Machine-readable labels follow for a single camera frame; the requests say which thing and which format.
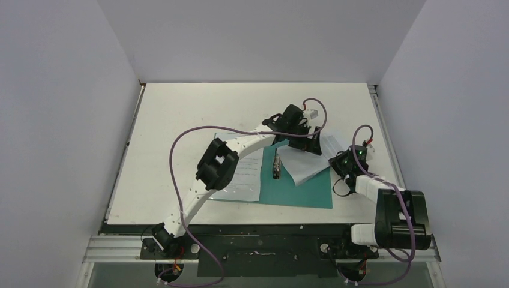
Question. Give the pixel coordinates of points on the teal folder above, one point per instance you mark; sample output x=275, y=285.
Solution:
x=314, y=193

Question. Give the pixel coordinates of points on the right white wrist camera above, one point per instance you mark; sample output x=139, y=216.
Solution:
x=368, y=144

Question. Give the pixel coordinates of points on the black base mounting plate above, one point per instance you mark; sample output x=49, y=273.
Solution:
x=263, y=250

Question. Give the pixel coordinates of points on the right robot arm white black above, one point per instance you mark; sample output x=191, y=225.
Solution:
x=392, y=228

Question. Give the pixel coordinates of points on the printed white paper sheet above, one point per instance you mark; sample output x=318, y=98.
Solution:
x=245, y=185

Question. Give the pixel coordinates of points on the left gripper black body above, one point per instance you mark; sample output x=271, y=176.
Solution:
x=299, y=129

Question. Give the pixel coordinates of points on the aluminium rail frame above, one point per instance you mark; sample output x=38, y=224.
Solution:
x=143, y=189

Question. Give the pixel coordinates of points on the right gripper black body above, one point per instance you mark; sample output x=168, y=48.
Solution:
x=340, y=166

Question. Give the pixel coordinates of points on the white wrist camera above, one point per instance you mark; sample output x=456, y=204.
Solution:
x=368, y=144
x=310, y=114

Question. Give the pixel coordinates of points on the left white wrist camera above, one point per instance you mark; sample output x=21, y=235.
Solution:
x=310, y=114

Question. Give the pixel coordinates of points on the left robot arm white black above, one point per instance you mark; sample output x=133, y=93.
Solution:
x=216, y=168

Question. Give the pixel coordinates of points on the metal folder clip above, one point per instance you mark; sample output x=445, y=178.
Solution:
x=276, y=170

